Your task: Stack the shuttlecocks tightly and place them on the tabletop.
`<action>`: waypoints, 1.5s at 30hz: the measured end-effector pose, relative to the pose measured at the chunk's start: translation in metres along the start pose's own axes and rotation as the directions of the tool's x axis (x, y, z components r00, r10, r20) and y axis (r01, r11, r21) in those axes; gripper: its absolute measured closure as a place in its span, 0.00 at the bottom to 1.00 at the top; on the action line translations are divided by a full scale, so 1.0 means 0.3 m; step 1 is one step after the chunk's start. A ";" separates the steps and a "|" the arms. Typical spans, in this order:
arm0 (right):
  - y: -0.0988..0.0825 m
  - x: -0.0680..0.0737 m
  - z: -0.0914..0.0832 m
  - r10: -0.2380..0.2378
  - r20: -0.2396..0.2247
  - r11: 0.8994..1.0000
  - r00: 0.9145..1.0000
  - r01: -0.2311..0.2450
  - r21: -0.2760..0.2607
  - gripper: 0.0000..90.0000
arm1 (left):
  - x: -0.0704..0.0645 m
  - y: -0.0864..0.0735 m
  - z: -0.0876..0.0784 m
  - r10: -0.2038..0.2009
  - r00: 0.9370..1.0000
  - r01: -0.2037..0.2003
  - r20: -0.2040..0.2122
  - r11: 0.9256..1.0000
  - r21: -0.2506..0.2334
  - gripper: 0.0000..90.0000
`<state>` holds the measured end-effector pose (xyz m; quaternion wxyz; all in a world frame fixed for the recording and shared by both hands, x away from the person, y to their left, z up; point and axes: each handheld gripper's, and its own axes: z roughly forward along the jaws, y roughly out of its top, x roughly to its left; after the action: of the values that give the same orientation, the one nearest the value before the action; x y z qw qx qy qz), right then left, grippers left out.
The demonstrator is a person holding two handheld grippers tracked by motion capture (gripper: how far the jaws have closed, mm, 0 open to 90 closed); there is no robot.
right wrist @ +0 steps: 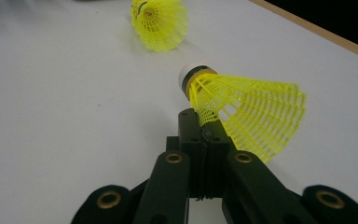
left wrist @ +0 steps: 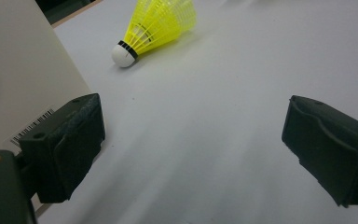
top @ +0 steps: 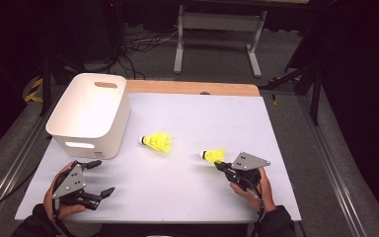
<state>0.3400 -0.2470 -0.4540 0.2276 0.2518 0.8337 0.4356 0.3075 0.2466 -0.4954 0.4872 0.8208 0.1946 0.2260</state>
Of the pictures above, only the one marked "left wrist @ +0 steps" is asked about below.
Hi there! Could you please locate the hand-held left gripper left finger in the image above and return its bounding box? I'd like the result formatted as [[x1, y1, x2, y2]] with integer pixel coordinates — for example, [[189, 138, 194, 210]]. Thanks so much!
[[18, 92, 106, 203]]

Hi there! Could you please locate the white plastic storage bin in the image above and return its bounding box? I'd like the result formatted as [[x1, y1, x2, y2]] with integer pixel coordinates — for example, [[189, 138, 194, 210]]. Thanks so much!
[[0, 0, 92, 216]]

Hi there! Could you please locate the yellow plastic shuttlecock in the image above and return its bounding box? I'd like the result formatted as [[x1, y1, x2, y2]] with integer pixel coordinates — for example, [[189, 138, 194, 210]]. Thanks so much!
[[133, 0, 198, 41], [111, 0, 186, 69]]

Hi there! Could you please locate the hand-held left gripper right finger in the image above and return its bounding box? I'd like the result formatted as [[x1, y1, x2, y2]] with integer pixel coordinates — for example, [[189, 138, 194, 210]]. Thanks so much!
[[281, 94, 358, 208]]

